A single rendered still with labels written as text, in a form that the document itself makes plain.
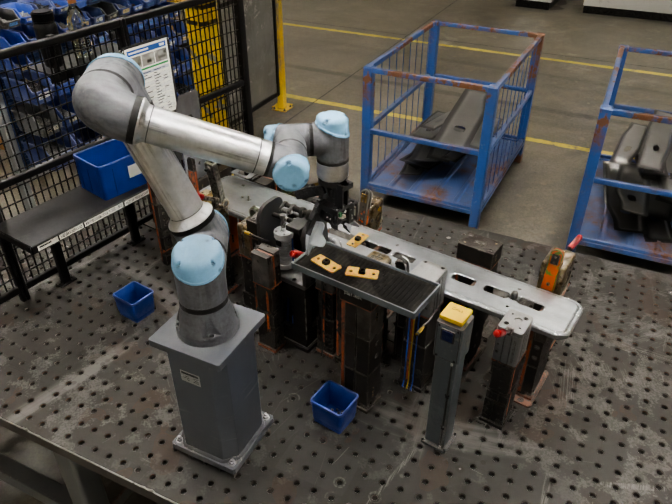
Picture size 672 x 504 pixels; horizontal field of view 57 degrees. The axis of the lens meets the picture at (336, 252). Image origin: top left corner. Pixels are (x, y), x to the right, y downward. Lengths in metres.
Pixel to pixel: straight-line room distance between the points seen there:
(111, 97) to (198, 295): 0.47
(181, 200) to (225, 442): 0.65
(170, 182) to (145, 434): 0.77
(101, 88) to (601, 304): 1.81
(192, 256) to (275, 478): 0.66
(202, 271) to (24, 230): 0.97
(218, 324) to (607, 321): 1.40
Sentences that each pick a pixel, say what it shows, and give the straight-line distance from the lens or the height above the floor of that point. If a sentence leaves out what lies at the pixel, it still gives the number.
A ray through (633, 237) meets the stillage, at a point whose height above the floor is 0.17.
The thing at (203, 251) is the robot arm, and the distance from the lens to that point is 1.43.
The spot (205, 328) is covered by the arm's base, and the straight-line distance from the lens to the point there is 1.49.
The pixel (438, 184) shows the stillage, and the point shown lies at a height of 0.16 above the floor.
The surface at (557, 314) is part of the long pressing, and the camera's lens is 1.84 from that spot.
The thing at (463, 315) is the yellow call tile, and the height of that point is 1.16.
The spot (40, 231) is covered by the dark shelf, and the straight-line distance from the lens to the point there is 2.24.
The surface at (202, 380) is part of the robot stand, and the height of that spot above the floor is 1.01.
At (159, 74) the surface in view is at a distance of 2.61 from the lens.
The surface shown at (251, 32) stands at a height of 0.76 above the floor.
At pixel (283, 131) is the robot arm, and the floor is 1.56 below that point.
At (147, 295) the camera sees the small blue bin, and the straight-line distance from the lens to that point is 2.23.
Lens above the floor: 2.12
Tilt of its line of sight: 35 degrees down
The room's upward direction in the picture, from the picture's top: straight up
